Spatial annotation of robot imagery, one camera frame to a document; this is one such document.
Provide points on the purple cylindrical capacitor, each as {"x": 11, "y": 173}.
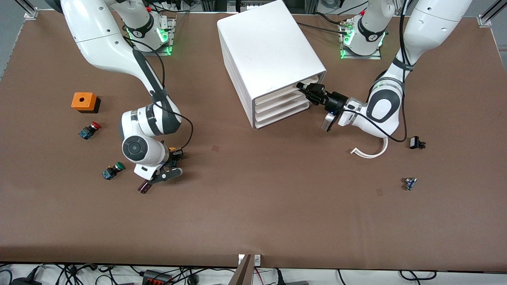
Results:
{"x": 144, "y": 187}

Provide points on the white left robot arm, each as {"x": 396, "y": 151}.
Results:
{"x": 427, "y": 23}

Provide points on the black rectangular white-faced switch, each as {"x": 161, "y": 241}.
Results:
{"x": 415, "y": 142}

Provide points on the aluminium corner profile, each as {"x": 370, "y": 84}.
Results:
{"x": 489, "y": 16}
{"x": 29, "y": 12}

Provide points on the white curved plastic bracket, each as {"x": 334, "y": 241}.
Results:
{"x": 370, "y": 155}

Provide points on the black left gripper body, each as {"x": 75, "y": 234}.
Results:
{"x": 335, "y": 101}

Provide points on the brown wooden post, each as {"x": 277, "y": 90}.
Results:
{"x": 241, "y": 273}

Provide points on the orange box with hole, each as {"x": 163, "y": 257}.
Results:
{"x": 84, "y": 101}

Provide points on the white drawer cabinet shell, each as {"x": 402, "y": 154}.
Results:
{"x": 269, "y": 51}

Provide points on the yellow push button switch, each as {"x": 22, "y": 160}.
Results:
{"x": 171, "y": 149}

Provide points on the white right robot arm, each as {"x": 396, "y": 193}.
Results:
{"x": 99, "y": 35}

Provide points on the red push button switch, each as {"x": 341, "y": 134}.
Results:
{"x": 88, "y": 131}

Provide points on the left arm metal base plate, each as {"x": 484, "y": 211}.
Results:
{"x": 362, "y": 56}

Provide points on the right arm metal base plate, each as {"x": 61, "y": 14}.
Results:
{"x": 170, "y": 35}

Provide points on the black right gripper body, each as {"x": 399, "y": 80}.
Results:
{"x": 173, "y": 157}

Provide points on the green push button switch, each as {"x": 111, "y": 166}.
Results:
{"x": 109, "y": 172}

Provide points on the black power strip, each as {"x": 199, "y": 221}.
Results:
{"x": 156, "y": 278}

